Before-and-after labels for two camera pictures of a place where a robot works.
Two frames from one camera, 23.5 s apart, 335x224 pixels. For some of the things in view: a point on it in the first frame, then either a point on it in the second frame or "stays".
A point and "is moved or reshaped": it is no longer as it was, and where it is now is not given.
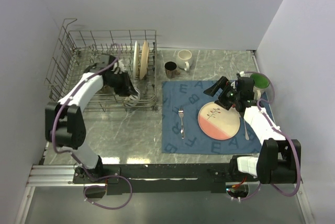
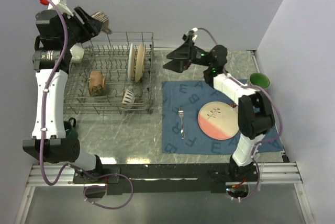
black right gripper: [224, 83] to [178, 64]
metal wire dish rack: [126, 60] stays
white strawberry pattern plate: [135, 62] to [131, 63]
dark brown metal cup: [170, 69] to [103, 18]
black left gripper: [126, 86] to [91, 26]
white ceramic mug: [185, 59] is moved or reshaped
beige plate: [144, 59] to [140, 64]
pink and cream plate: [216, 122] stays
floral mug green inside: [260, 83] stays
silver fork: [181, 114] stays
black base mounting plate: [178, 178] stays
